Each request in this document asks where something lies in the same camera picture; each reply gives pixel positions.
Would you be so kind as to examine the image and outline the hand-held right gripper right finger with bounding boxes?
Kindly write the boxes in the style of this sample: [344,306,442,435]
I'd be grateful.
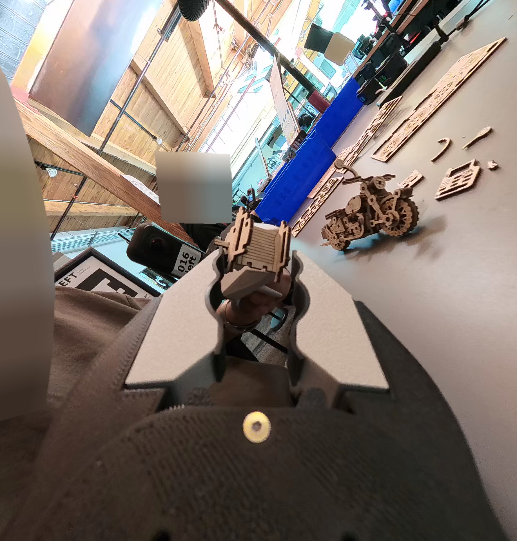
[286,249,390,407]

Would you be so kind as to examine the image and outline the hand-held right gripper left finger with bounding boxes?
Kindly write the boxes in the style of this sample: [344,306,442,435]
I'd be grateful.
[124,249,227,404]

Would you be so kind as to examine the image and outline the wooden slatted model part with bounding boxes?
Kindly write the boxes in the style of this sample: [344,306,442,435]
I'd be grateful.
[213,206,291,285]

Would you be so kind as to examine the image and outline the person's left hand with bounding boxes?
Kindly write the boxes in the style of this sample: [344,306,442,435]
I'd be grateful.
[216,275,294,336]

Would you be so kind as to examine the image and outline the metal wristwatch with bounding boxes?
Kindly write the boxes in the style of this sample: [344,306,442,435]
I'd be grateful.
[224,301,260,332]

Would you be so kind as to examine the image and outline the blue plastic bin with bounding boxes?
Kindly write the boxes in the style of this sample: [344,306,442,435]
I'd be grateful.
[313,76,366,146]
[255,127,339,236]

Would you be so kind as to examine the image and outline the black framed poster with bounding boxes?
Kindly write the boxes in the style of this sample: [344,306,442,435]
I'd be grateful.
[54,247,163,303]

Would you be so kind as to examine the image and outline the wooden motorcycle model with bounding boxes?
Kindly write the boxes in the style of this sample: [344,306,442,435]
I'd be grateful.
[320,158,420,253]

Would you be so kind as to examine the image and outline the standing printed board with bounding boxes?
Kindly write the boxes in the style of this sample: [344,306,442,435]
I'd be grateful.
[268,56,302,141]

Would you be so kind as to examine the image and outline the dark red bottle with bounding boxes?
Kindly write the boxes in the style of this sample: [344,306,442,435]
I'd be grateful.
[307,90,333,112]

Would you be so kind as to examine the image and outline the wooden lattice parts sheet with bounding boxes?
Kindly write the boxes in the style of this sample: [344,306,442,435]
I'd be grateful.
[339,96,404,169]

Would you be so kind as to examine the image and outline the black battery chargers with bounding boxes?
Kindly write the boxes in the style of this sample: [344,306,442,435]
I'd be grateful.
[355,61,388,106]

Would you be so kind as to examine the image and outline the large dark panel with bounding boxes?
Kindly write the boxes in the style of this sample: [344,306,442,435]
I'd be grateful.
[28,0,164,137]

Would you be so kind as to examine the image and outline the wooden grid piece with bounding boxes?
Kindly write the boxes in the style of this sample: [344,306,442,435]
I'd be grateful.
[435,159,481,201]

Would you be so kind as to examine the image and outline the black power strip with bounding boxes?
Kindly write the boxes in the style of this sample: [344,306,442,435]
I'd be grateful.
[376,42,442,107]

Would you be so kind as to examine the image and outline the black ribbed lamp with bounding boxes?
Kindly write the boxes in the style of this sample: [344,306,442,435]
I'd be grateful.
[177,0,209,21]

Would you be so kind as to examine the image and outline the spoon-shaped wooden piece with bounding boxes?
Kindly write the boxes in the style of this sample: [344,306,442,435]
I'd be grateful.
[462,127,493,150]

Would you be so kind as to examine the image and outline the long wooden sheet with gears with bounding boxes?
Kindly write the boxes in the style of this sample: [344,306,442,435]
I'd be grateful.
[372,37,507,163]

